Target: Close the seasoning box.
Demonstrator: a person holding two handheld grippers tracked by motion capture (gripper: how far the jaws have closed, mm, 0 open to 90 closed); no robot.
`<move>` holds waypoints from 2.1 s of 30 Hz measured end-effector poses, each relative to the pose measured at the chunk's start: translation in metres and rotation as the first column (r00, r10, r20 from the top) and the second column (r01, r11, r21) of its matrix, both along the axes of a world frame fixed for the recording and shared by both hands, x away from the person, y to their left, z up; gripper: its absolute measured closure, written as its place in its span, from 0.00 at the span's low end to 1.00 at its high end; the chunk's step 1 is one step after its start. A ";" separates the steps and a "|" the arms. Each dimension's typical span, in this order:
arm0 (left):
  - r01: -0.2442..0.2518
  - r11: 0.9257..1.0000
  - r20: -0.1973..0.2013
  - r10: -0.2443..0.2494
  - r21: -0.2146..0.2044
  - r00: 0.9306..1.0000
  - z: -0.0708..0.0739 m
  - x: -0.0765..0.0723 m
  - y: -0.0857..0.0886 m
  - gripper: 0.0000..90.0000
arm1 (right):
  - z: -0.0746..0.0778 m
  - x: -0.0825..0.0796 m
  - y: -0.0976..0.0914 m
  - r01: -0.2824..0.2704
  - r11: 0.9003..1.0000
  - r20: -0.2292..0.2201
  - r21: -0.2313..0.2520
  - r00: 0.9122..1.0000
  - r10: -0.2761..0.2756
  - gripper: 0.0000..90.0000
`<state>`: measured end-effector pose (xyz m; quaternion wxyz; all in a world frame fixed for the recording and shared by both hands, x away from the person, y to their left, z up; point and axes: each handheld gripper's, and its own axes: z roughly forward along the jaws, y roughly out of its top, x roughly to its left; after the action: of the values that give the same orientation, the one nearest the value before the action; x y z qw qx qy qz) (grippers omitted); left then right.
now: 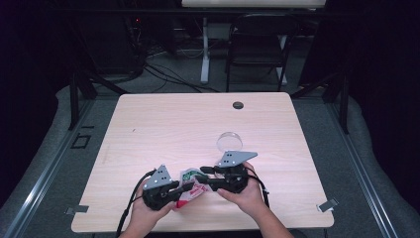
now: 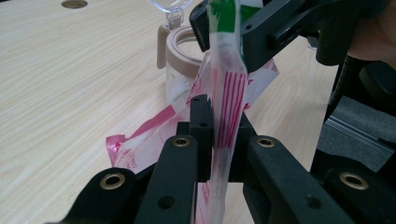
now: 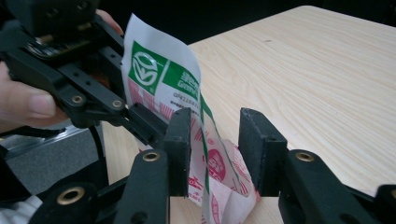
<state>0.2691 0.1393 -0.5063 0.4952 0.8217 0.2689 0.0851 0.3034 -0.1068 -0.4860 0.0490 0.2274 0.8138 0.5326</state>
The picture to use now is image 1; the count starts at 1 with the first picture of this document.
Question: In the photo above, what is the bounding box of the aluminium floor rail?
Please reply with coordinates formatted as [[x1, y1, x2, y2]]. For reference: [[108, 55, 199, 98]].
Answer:
[[325, 98, 400, 238], [0, 98, 97, 238]]

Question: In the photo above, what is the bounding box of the bundle of black floor cables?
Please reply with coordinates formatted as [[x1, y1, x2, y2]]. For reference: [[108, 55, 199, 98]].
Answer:
[[142, 62, 221, 94]]

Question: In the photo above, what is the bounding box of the clear glass jar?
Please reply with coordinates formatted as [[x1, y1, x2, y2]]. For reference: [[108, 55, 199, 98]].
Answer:
[[216, 131, 244, 154]]

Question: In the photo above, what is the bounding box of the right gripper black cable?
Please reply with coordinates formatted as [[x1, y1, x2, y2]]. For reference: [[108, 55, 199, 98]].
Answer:
[[246, 167, 270, 209]]

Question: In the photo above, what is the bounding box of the black floor tape square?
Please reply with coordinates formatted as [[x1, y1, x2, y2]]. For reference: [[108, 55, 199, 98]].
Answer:
[[69, 133, 92, 150]]

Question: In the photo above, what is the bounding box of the black equipment cabinet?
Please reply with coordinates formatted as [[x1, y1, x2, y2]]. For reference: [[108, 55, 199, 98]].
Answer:
[[78, 13, 143, 75]]

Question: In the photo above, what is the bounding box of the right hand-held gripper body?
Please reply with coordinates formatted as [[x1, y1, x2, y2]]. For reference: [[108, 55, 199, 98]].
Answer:
[[216, 151, 259, 194]]

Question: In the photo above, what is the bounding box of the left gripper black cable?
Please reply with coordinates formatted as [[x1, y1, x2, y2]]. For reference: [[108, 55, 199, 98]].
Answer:
[[115, 169, 157, 238]]

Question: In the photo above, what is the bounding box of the black metal stand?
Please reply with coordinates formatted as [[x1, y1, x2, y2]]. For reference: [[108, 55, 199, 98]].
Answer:
[[67, 70, 128, 131], [290, 70, 351, 135]]

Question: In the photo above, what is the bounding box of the white desk leg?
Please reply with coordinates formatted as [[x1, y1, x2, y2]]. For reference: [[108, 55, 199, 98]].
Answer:
[[200, 17, 211, 84]]

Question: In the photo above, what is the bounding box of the black folding chair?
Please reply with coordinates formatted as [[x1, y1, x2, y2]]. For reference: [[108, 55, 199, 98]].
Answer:
[[225, 13, 300, 93]]

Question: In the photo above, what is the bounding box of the red and white plastic bag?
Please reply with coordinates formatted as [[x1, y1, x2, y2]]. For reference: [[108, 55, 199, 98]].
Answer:
[[174, 168, 212, 210]]

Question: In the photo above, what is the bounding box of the person's right hand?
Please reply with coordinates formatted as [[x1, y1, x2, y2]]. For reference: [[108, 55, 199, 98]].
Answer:
[[217, 162, 269, 219]]

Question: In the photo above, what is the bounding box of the dark curtain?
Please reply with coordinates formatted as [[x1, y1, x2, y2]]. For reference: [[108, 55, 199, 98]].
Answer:
[[0, 0, 77, 206], [346, 0, 420, 212]]

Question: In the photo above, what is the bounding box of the grey tape piece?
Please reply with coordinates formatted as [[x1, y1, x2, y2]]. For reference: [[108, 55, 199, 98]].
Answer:
[[316, 197, 340, 213], [64, 204, 89, 216]]

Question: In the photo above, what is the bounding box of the person's left hand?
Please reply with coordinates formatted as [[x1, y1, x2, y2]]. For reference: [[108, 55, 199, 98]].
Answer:
[[132, 187, 176, 231]]

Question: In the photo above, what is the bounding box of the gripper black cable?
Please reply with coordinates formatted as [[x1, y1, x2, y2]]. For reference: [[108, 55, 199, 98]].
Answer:
[[115, 169, 157, 238], [246, 167, 270, 209]]

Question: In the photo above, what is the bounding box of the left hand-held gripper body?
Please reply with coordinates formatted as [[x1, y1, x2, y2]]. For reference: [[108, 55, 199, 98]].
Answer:
[[142, 164, 174, 211]]

